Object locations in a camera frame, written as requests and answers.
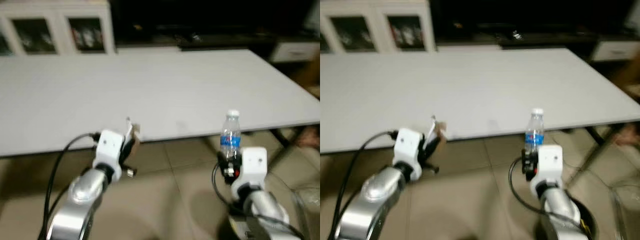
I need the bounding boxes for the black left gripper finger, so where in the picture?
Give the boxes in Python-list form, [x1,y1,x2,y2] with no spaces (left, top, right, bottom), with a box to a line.
[125,131,140,156]
[425,130,443,156]

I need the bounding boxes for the brown white paper scrap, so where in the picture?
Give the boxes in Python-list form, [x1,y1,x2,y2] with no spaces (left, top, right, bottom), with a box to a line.
[125,117,142,147]
[431,115,448,146]

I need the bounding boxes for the clear plastic water bottle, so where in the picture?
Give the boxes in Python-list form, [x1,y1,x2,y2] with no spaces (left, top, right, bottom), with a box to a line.
[524,108,546,156]
[220,110,242,161]

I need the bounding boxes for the white table black legs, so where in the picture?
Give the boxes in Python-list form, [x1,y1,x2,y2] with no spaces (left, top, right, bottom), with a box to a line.
[0,48,321,159]
[320,47,640,155]

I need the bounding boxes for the white drawer cabinet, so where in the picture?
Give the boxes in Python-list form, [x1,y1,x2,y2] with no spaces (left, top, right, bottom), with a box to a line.
[591,40,640,62]
[271,41,321,64]

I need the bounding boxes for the white glass door cabinet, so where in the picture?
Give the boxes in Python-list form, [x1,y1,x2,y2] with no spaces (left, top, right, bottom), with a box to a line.
[0,0,117,57]
[320,0,437,55]

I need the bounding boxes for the dark low media unit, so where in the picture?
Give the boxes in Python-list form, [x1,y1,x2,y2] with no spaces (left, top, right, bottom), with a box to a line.
[110,0,321,52]
[430,0,640,51]

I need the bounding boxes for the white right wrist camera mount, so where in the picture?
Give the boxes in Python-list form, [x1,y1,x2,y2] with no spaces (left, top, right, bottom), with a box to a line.
[233,146,268,194]
[534,145,565,186]

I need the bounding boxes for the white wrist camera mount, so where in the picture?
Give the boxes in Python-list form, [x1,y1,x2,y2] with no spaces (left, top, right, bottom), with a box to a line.
[393,127,424,169]
[534,145,565,186]
[93,130,126,182]
[233,146,268,194]

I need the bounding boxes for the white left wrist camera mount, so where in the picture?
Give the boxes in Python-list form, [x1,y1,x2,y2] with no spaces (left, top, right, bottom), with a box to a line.
[393,127,424,169]
[93,130,126,182]

